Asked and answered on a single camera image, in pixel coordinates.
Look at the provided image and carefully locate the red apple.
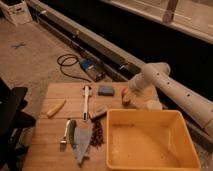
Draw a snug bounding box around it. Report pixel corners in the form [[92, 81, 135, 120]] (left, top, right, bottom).
[[121, 87, 128, 97]]

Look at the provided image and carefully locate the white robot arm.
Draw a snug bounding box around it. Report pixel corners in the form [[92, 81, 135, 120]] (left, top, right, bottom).
[[122, 62, 213, 138]]

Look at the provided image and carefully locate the blue sponge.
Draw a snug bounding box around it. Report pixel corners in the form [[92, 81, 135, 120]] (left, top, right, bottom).
[[98, 85, 115, 96]]

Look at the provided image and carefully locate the wooden block board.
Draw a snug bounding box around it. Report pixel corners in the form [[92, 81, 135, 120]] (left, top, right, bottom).
[[89, 105, 108, 120]]

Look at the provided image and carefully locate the yellow plastic bin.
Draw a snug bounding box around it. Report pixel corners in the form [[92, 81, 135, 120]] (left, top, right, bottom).
[[106, 109, 201, 171]]

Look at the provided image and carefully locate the blue power box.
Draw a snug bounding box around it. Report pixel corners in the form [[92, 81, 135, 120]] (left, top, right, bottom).
[[80, 59, 105, 82]]

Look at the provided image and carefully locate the blue grey cloth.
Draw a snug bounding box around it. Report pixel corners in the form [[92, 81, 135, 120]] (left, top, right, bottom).
[[74, 128, 92, 164]]

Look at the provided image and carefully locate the green cucumber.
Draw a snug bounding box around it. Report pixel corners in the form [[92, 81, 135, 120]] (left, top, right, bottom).
[[68, 120, 77, 145]]

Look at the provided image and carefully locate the yellow banana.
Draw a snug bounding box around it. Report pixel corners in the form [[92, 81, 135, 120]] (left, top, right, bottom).
[[46, 100, 66, 118]]

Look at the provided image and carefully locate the metal spatula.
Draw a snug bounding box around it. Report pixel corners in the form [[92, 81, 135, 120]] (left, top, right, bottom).
[[60, 119, 70, 145]]

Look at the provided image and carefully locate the black chair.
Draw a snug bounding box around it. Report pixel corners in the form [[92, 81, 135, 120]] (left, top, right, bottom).
[[0, 77, 36, 171]]

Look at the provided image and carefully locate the white cardboard box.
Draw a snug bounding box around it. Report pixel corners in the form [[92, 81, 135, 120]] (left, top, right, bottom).
[[0, 0, 32, 26]]

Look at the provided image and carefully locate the black cable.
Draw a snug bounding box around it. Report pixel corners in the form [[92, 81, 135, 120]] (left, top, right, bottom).
[[56, 53, 92, 83]]

